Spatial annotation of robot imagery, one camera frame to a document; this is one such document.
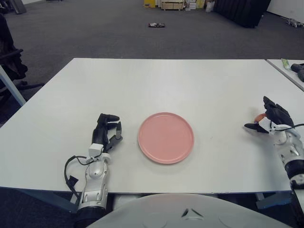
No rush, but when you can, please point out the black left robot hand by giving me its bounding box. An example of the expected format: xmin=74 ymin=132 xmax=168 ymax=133
xmin=92 ymin=113 xmax=124 ymax=152

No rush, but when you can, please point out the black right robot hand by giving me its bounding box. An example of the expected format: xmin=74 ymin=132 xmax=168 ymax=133
xmin=244 ymin=95 xmax=295 ymax=135

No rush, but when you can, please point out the red yellow apple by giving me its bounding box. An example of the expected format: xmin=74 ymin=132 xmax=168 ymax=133
xmin=253 ymin=113 xmax=267 ymax=124

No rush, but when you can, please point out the pink round plate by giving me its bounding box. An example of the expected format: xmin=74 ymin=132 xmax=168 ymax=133
xmin=137 ymin=112 xmax=195 ymax=165

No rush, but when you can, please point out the grey quadruped robot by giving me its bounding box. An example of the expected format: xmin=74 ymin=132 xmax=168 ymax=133
xmin=285 ymin=19 xmax=304 ymax=28

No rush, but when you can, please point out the grey robot torso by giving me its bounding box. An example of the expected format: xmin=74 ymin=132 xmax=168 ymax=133
xmin=86 ymin=193 xmax=297 ymax=228

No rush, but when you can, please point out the grey neighbouring table leg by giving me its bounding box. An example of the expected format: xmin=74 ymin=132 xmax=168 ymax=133
xmin=0 ymin=64 xmax=27 ymax=106

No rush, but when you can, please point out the black curtain partition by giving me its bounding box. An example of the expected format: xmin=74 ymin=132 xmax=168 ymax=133
xmin=213 ymin=0 xmax=273 ymax=29

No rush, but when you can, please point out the black office chair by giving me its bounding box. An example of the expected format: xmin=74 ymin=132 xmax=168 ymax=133
xmin=0 ymin=13 xmax=46 ymax=112

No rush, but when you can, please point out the stack of white boxes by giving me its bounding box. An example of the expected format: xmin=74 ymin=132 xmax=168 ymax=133
xmin=186 ymin=0 xmax=206 ymax=10

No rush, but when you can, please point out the grey bin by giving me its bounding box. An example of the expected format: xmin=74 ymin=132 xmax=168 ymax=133
xmin=13 ymin=0 xmax=26 ymax=14

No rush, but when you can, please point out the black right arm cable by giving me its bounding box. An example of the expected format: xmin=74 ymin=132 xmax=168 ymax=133
xmin=273 ymin=123 xmax=304 ymax=131

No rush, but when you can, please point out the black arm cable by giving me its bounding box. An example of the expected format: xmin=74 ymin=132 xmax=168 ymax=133
xmin=64 ymin=155 xmax=92 ymax=202
xmin=273 ymin=123 xmax=304 ymax=131

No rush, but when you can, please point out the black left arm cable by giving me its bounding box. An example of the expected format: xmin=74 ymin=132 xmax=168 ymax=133
xmin=64 ymin=155 xmax=92 ymax=202

